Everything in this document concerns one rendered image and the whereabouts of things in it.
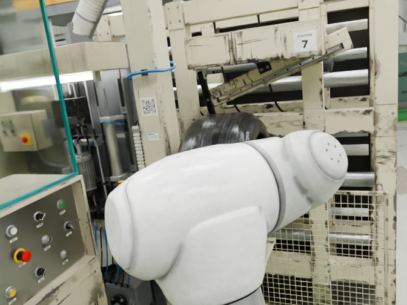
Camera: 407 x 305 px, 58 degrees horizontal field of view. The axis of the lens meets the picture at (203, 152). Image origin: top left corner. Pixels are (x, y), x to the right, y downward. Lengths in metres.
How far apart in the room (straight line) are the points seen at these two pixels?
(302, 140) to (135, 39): 1.18
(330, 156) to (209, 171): 0.16
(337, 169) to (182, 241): 0.21
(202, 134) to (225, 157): 0.97
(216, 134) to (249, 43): 0.47
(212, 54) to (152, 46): 0.31
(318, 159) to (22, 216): 1.18
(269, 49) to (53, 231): 1.15
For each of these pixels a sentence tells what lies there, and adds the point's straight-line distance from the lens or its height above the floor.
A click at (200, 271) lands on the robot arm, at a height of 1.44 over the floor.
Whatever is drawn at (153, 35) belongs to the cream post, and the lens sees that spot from 1.55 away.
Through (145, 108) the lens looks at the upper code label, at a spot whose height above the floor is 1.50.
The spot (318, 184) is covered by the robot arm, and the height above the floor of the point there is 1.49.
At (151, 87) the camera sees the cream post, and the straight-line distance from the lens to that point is 1.56.
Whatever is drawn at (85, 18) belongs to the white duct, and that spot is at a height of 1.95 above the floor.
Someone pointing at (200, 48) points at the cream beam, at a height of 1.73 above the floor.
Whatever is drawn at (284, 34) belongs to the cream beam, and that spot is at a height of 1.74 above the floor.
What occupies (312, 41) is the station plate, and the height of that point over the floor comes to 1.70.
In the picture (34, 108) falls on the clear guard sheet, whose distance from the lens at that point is 1.49.
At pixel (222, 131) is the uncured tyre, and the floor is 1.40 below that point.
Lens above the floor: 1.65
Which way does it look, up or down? 13 degrees down
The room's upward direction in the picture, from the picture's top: 7 degrees counter-clockwise
